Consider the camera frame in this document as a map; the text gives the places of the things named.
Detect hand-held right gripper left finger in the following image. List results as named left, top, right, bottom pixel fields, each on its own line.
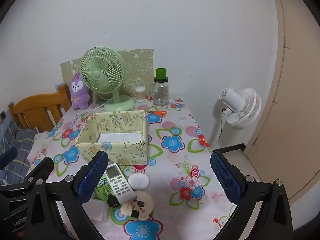
left=25, top=151, right=109, bottom=240

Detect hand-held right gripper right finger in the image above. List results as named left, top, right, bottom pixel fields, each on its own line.
left=210, top=144, right=294, bottom=240

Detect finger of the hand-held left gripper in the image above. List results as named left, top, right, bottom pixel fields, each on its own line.
left=0, top=147, right=18, bottom=170
left=25, top=157, right=54, bottom=184

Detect green perforated case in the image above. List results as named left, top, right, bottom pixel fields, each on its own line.
left=94, top=175, right=118, bottom=202

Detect white remote control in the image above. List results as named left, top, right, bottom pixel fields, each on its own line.
left=104, top=163, right=137, bottom=204

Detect cartoon print storage box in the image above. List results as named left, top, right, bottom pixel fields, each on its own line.
left=75, top=110, right=149, bottom=167

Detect white rounded case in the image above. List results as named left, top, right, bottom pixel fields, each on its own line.
left=128, top=174, right=150, bottom=190

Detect round cream compact mirror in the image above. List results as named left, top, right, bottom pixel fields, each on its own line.
left=120, top=190, right=154, bottom=221

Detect grey plaid pillow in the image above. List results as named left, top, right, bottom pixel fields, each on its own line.
left=0, top=120, right=35, bottom=180

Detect floral printed tablecloth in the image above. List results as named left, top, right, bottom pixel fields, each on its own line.
left=27, top=94, right=240, bottom=240

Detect wooden bed headboard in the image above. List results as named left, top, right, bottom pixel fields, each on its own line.
left=9, top=84, right=72, bottom=132

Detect white standing fan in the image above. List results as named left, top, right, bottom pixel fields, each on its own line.
left=211, top=87, right=262, bottom=153

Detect purple plush toy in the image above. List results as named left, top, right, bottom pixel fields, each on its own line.
left=70, top=72, right=91, bottom=110

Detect clear cotton swab container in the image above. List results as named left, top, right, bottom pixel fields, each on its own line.
left=135, top=86, right=147, bottom=103

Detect beige door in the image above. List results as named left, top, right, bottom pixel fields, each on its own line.
left=244, top=0, right=320, bottom=205

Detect green desk fan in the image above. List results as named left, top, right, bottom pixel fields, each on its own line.
left=80, top=46, right=136, bottom=112

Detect glass jar with green lid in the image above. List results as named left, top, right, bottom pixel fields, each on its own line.
left=149, top=68, right=170, bottom=107

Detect green cartoon print board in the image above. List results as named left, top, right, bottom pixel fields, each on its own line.
left=60, top=48, right=154, bottom=98

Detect black fan cable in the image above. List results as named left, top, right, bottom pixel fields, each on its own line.
left=219, top=109, right=227, bottom=138

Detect white fan power cable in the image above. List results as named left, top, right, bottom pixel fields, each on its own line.
left=86, top=104, right=110, bottom=112

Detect orange handled scissors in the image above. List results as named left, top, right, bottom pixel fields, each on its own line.
left=146, top=110, right=167, bottom=118

